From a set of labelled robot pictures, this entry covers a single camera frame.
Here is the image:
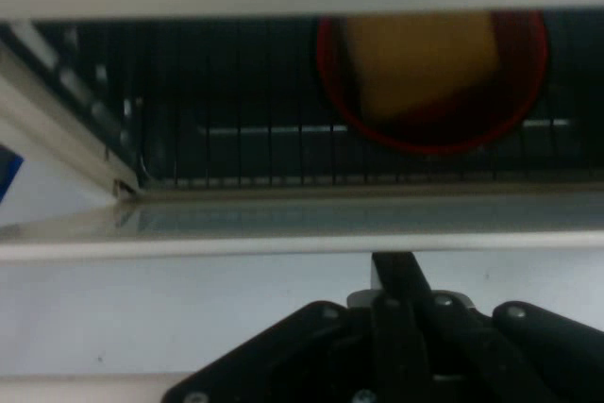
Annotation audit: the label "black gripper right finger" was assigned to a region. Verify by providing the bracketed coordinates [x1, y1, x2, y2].
[400, 251, 604, 403]

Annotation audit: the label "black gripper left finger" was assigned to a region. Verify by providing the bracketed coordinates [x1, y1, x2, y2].
[159, 251, 433, 403]

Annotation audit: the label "glass oven door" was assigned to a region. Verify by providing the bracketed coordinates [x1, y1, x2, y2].
[0, 188, 604, 262]

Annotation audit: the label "oven heating rod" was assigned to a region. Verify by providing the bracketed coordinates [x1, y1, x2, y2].
[196, 118, 573, 136]

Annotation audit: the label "red bowl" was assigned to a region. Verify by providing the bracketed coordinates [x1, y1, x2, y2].
[315, 9, 550, 157]

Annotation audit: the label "yellow sponge block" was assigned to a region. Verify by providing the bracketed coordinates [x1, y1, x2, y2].
[343, 10, 501, 126]

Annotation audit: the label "blue label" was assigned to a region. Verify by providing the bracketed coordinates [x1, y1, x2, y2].
[0, 143, 25, 207]

